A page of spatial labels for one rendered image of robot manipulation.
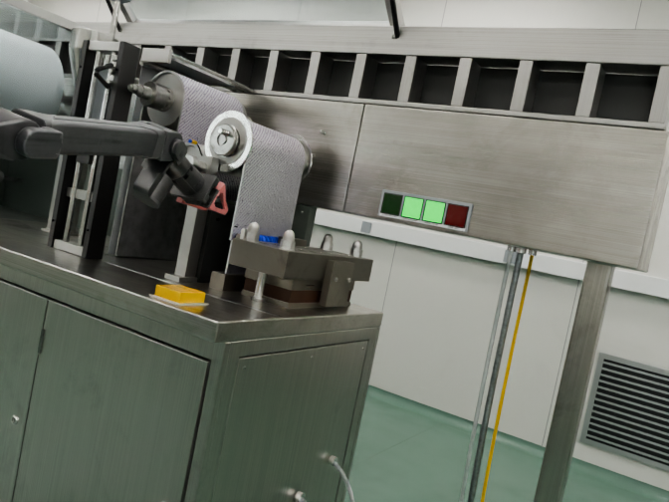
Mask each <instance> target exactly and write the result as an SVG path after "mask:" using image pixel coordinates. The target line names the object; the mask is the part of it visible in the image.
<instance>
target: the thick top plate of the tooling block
mask: <svg viewBox="0 0 669 502"><path fill-rule="evenodd" d="M279 247H280V243H273V242H265V241H259V243H256V242H250V241H246V240H243V239H239V238H233V241H232V246H231V252H230V257H229V262H228V263H229V264H232V265H235V266H239V267H243V268H246V269H250V270H254V271H257V272H261V273H264V274H268V275H272V276H275V277H279V278H283V279H305V280H323V279H324V277H325V273H326V268H327V264H328V260H337V261H347V262H352V263H354V268H353V273H352V278H351V281H362V282H369V278H370V273H371V268H372V263H373V260H371V259H367V258H357V257H352V256H349V254H345V253H341V252H337V251H334V250H333V251H329V250H324V249H320V248H316V247H307V246H306V247H300V246H295V249H294V250H295V251H289V250H284V249H280V248H279Z"/></svg>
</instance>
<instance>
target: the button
mask: <svg viewBox="0 0 669 502"><path fill-rule="evenodd" d="M154 295H155V296H158V297H161V298H164V299H167V300H170V301H173V302H176V303H204V299H205V292H202V291H199V290H196V289H192V288H189V287H186V286H183V285H156V288H155V294H154Z"/></svg>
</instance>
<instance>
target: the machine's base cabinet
mask: <svg viewBox="0 0 669 502"><path fill-rule="evenodd" d="M379 331H380V327H372V328H363V329H353V330H343V331H333V332H323V333H313V334H303V335H293V336H283V337H274V338H264V339H254V340H245V341H235V342H225V343H211V342H209V341H206V340H203V339H201V338H198V337H195V336H192V335H190V334H187V333H184V332H182V331H179V330H176V329H173V328H171V327H168V326H165V325H163V324H160V323H157V322H155V321H153V320H150V319H147V318H145V317H142V316H139V315H137V314H134V313H131V312H128V311H126V310H123V309H120V308H118V307H115V306H112V305H110V304H107V303H104V302H101V301H99V300H96V299H93V298H91V297H88V296H85V295H82V294H80V293H77V292H74V291H72V290H69V289H66V288H63V287H61V286H58V285H55V284H53V283H50V282H47V281H45V280H42V279H39V278H36V277H34V276H31V275H28V274H26V273H23V272H20V271H17V270H15V269H12V268H9V267H7V266H4V265H1V264H0V502H294V497H295V495H296V493H297V492H298V491H301V492H303V493H305V495H306V497H305V499H306V501H307V502H344V498H345V494H346V486H345V483H344V481H343V479H342V477H341V475H340V473H339V472H338V470H337V469H336V468H335V466H332V465H329V459H330V457H331V456H335V457H337V463H338V465H339V466H340V467H341V468H342V470H343V471H344V473H345V475H346V477H347V479H349V474H350V471H351V466H352V461H353V456H354V451H355V446H356V442H357V437H358V432H359V427H360V422H361V418H362V413H363V408H364V403H365V398H366V394H367V389H368V384H369V379H370V374H371V369H372V365H373V360H374V355H375V350H376V345H377V341H378V336H379Z"/></svg>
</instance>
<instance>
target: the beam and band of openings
mask: <svg viewBox="0 0 669 502"><path fill-rule="evenodd" d="M119 24H120V28H121V29H122V30H121V32H119V31H118V30H117V29H116V30H115V35H114V37H115V38H116V39H117V40H118V41H119V42H120V41H126V42H128V43H130V44H133V45H135V46H137V47H139V48H140V52H139V58H138V63H137V69H136V74H135V77H136V78H138V79H139V77H140V72H141V64H140V63H139V62H140V59H141V55H142V50H143V48H152V49H170V50H172V53H174V54H176V55H178V56H181V57H183V58H185V59H187V60H189V61H192V62H194V63H196V64H198V65H201V66H203V67H205V68H207V69H210V70H212V71H214V72H216V73H218V74H221V75H223V76H225V77H227V78H230V79H232V80H234V81H236V82H238V83H241V84H243V85H245V86H247V87H250V88H252V89H254V93H253V94H252V95H264V96H275V97H286V98H298V99H309V100H320V101H332V102H343V103H354V104H365V105H377V106H388V107H400V108H411V109H421V110H432V111H444V112H455V113H466V114H478V115H489V116H500V117H512V118H523V119H534V120H546V121H557V122H568V123H580V124H591V125H602V126H624V127H635V128H646V129H658V130H667V127H668V123H669V30H649V29H575V28H502V27H427V26H399V31H400V36H399V38H397V39H392V35H394V30H393V26H353V25H280V24H205V23H131V22H119ZM225 55H226V56H225ZM266 57H268V58H266ZM349 61H350V62H349ZM389 63H391V64H389ZM431 65H433V66H431ZM452 66H454V67H452ZM493 68H495V69H493ZM514 69H515V70H514ZM555 71H556V72H555ZM576 72H577V73H576ZM616 74H619V75H616ZM637 75H639V76H637Z"/></svg>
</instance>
